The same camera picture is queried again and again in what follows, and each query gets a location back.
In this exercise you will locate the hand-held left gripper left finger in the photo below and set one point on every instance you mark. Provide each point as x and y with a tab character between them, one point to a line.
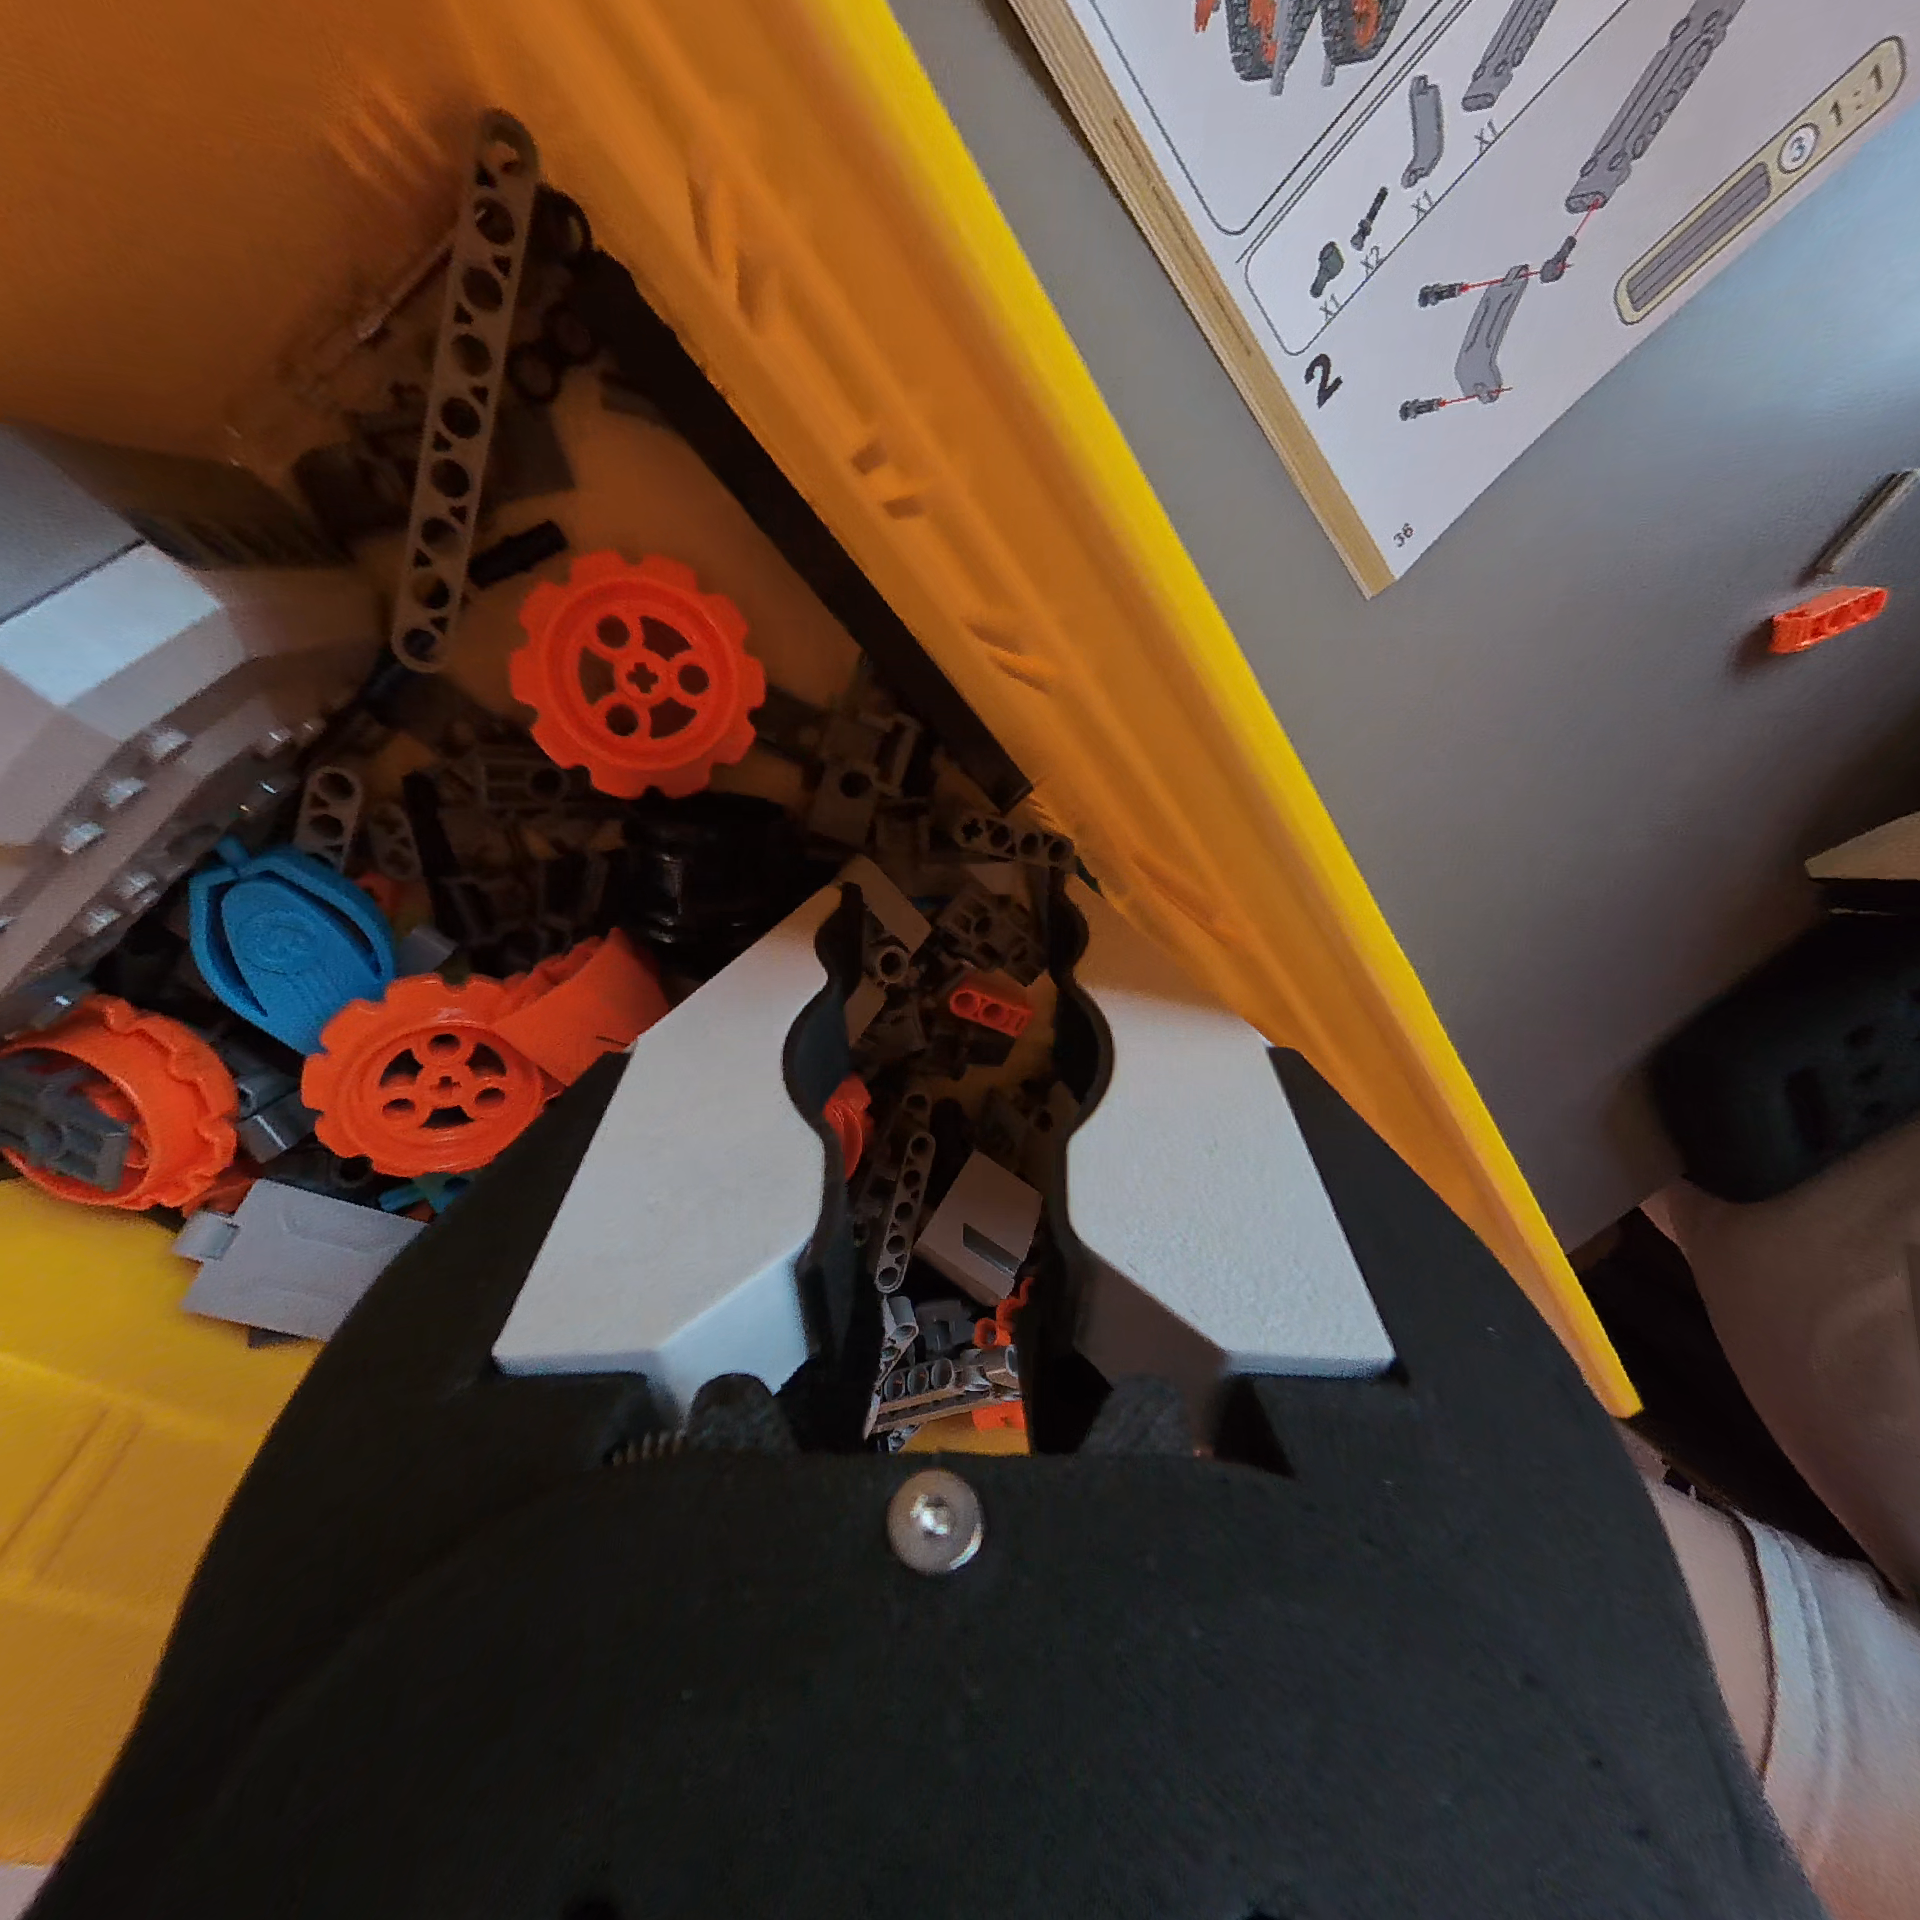
674	1202

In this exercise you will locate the light grey curved toy panel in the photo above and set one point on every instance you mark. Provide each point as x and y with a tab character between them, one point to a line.
300	1254

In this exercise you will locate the teal brick separator tool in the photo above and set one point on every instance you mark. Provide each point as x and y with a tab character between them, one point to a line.
284	944

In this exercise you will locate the yellow plastic bin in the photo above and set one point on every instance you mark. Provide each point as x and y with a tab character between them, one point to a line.
825	226

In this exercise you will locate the grey white toy motor block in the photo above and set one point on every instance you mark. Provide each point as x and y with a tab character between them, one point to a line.
119	675

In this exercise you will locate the light grey toy axle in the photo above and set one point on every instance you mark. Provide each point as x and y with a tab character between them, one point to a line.
1862	524

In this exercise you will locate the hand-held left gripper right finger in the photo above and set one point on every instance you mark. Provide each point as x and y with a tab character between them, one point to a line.
1231	1202

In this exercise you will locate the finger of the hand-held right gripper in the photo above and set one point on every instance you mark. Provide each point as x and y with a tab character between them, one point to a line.
1876	851

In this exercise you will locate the small orange toy beam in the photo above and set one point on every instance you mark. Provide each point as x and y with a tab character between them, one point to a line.
1826	620

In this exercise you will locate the pile of toy building parts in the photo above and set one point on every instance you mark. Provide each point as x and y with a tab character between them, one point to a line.
674	839

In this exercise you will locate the black studded foam mat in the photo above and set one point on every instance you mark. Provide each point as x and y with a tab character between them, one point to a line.
1799	1051

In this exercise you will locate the building instruction booklet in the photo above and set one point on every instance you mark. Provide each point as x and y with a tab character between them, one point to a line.
1350	226

